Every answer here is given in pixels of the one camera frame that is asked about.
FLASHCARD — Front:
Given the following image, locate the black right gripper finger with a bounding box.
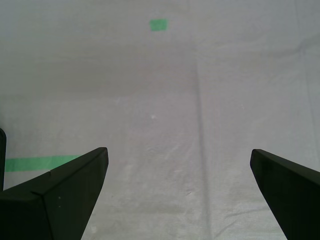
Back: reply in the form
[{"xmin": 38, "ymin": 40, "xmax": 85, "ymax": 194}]
[
  {"xmin": 0, "ymin": 146, "xmax": 109, "ymax": 240},
  {"xmin": 250, "ymin": 148, "xmax": 320, "ymax": 240}
]

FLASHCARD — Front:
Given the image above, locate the black perforated plastic basket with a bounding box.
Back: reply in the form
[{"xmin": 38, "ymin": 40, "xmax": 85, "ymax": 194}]
[{"xmin": 0, "ymin": 127, "xmax": 7, "ymax": 192}]

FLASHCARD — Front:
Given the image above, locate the long green tape strip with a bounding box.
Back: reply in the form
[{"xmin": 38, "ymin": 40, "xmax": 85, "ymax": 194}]
[{"xmin": 4, "ymin": 154, "xmax": 82, "ymax": 173}]

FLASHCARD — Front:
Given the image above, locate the small green tape mark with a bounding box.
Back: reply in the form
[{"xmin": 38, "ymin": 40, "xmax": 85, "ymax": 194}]
[{"xmin": 149, "ymin": 19, "xmax": 169, "ymax": 32}]

